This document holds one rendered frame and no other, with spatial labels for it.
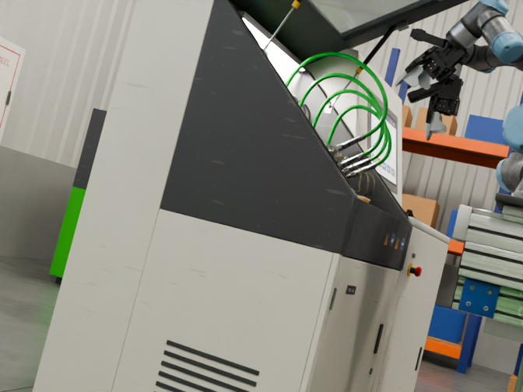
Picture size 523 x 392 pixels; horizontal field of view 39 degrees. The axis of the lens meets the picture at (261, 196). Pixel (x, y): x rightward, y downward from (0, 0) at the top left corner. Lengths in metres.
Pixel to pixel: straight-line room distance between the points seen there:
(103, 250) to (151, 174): 0.27
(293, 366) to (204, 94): 0.83
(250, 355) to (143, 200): 0.57
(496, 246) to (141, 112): 1.11
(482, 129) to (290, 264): 5.91
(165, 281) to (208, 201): 0.27
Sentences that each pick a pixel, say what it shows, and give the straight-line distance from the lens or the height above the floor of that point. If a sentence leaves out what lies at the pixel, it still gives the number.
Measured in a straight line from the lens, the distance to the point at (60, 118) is 7.77.
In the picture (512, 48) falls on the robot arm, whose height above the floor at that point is 1.42.
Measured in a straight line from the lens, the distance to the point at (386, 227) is 2.35.
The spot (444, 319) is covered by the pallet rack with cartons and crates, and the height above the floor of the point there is 0.44.
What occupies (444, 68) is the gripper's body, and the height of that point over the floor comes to 1.36.
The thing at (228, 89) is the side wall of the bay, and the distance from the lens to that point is 2.21.
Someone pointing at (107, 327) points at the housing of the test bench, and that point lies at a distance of 2.31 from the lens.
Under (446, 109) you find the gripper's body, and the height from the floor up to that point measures 1.32.
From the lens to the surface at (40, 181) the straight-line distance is 7.70.
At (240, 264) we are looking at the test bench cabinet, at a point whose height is 0.69.
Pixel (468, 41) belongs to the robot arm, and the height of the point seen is 1.44.
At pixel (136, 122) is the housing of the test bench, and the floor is 1.03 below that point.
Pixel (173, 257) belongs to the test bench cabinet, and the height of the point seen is 0.66.
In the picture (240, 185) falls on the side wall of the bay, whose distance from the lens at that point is 2.12.
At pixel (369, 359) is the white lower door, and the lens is 2.53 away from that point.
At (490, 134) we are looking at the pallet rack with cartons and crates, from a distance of 7.81.
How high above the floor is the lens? 0.78
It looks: 3 degrees up
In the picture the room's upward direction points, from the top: 14 degrees clockwise
